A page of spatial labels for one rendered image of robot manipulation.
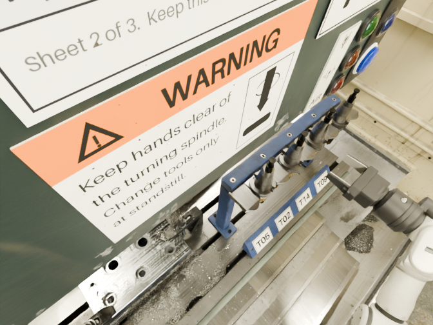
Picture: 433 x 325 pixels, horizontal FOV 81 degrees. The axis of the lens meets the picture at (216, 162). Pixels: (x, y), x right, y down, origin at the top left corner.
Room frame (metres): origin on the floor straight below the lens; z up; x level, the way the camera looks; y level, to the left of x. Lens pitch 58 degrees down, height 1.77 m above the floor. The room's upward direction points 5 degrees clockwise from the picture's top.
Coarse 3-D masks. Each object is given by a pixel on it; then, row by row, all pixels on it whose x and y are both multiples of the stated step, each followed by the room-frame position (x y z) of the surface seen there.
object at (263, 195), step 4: (256, 172) 0.32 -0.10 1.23; (252, 180) 0.30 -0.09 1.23; (252, 184) 0.29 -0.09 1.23; (272, 184) 0.29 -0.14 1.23; (252, 188) 0.28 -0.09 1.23; (256, 188) 0.28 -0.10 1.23; (272, 188) 0.29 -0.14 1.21; (256, 192) 0.27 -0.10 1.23; (260, 192) 0.27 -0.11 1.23; (264, 192) 0.27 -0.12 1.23; (268, 192) 0.27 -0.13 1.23; (260, 196) 0.27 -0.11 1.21; (264, 196) 0.26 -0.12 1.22; (268, 196) 0.27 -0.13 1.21
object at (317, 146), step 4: (312, 128) 0.48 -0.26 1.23; (308, 132) 0.48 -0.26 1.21; (308, 136) 0.45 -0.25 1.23; (308, 140) 0.44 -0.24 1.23; (324, 140) 0.44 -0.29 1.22; (312, 144) 0.42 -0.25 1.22; (316, 144) 0.42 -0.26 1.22; (320, 144) 0.42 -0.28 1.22; (324, 144) 0.43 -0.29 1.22; (316, 148) 0.42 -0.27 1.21; (320, 148) 0.43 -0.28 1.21
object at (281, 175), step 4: (264, 164) 0.35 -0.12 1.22; (276, 164) 0.35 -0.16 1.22; (280, 164) 0.36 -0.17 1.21; (260, 168) 0.34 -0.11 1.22; (276, 168) 0.34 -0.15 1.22; (280, 168) 0.34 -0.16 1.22; (284, 168) 0.35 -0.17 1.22; (276, 172) 0.33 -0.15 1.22; (280, 172) 0.33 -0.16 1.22; (284, 172) 0.33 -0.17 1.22; (288, 172) 0.33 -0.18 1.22; (276, 176) 0.32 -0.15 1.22; (280, 176) 0.32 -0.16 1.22; (284, 176) 0.32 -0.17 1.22; (288, 176) 0.32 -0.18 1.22; (276, 180) 0.31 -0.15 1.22; (280, 180) 0.31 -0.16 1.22; (284, 180) 0.31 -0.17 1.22; (288, 180) 0.31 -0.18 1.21; (276, 184) 0.30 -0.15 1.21
